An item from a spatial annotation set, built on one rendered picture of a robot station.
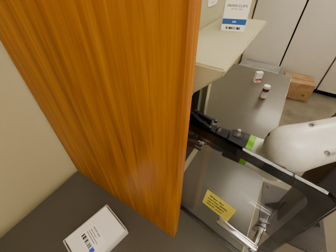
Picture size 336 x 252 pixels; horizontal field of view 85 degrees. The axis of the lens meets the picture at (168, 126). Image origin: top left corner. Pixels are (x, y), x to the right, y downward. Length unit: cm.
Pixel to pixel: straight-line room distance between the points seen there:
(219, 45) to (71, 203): 73
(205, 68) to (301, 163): 28
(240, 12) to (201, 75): 20
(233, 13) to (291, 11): 297
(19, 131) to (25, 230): 35
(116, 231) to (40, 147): 39
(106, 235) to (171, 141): 48
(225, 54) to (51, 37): 29
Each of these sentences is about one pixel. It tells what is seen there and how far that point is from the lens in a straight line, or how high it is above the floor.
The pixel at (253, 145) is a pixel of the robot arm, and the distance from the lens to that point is 57.
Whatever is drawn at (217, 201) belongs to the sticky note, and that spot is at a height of 119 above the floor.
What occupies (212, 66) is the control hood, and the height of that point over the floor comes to 151.
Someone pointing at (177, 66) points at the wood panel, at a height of 154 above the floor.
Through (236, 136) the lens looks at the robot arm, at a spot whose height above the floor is 124.
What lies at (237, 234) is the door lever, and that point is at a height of 121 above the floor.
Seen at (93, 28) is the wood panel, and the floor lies 156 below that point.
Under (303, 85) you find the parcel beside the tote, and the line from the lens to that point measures 333.
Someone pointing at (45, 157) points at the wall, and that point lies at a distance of 83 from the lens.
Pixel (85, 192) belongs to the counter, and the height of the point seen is 94.
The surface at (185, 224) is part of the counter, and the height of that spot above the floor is 94.
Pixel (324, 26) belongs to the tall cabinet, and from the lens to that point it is 345.
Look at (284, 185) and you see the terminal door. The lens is 36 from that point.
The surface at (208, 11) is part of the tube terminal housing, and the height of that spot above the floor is 154.
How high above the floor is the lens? 163
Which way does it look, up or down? 43 degrees down
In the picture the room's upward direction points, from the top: straight up
